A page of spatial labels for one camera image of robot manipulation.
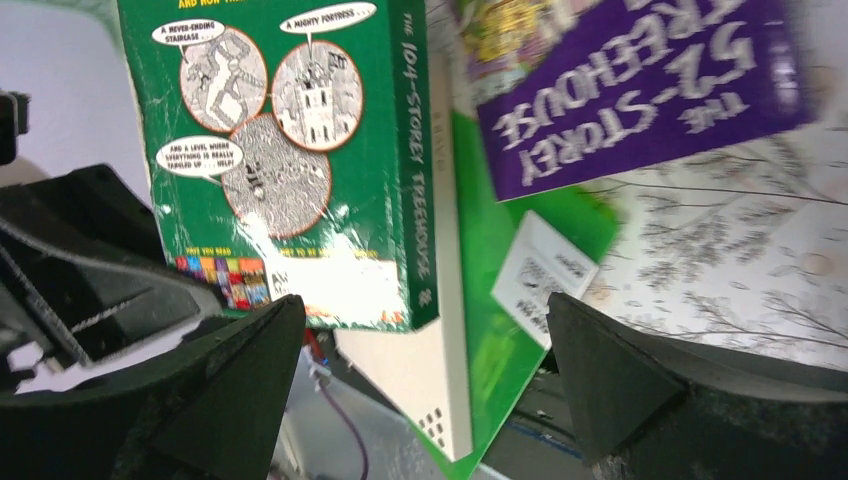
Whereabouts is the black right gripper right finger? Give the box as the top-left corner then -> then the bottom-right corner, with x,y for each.
547,293 -> 847,479

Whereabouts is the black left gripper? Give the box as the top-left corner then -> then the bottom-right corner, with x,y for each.
0,91 -> 227,399

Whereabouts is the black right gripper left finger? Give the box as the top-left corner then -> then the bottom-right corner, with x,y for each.
1,295 -> 305,479

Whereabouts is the green 104-storey treehouse book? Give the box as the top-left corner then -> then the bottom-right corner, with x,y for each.
117,0 -> 439,332

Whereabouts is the purple 52-storey treehouse book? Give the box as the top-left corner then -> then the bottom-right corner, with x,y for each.
451,1 -> 812,201

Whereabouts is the green transparent plastic folder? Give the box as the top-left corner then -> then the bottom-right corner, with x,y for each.
428,111 -> 619,479

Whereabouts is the floral table mat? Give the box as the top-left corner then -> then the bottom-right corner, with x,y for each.
423,0 -> 848,372

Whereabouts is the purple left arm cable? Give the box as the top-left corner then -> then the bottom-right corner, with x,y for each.
311,370 -> 370,480

